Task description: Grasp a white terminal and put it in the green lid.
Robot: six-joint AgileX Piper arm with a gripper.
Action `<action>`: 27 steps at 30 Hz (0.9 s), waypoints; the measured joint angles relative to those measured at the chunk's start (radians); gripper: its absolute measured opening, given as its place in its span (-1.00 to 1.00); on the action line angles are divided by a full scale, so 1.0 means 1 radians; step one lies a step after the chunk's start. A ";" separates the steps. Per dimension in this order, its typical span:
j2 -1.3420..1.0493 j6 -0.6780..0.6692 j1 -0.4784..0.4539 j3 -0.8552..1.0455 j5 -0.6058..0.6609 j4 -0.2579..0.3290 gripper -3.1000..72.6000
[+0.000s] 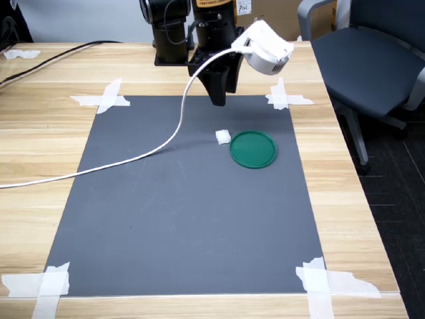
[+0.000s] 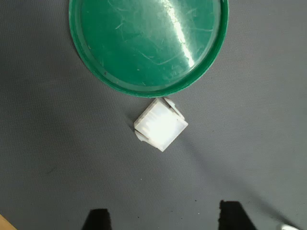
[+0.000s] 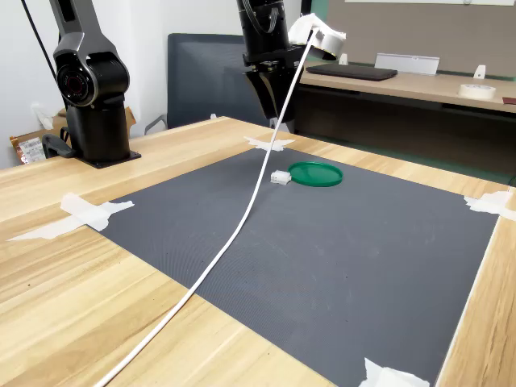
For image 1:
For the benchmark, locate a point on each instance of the small white plastic terminal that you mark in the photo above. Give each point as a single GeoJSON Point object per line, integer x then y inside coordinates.
{"type": "Point", "coordinates": [223, 137]}

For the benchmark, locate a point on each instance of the round green lid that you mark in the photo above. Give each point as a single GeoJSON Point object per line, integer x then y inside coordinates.
{"type": "Point", "coordinates": [252, 149]}

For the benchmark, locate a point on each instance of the white tape piece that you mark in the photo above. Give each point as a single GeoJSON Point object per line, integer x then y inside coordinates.
{"type": "Point", "coordinates": [50, 282]}
{"type": "Point", "coordinates": [315, 282]}
{"type": "Point", "coordinates": [280, 98]}
{"type": "Point", "coordinates": [106, 99]}

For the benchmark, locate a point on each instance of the brown cardboard box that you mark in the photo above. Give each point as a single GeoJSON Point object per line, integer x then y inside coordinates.
{"type": "Point", "coordinates": [282, 13]}

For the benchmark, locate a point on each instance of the dark blue office chair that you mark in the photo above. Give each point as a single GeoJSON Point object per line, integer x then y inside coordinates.
{"type": "Point", "coordinates": [365, 73]}

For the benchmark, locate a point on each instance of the dark grey mat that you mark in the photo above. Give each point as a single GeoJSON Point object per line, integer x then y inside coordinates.
{"type": "Point", "coordinates": [199, 232]}

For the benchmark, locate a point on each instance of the small crumpled white tape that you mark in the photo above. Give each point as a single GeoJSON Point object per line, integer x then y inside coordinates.
{"type": "Point", "coordinates": [20, 54]}

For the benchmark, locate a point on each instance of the black object white label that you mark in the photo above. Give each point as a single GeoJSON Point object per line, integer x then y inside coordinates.
{"type": "Point", "coordinates": [15, 30]}

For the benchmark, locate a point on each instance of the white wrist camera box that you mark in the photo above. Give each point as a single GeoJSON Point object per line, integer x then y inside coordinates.
{"type": "Point", "coordinates": [265, 50]}

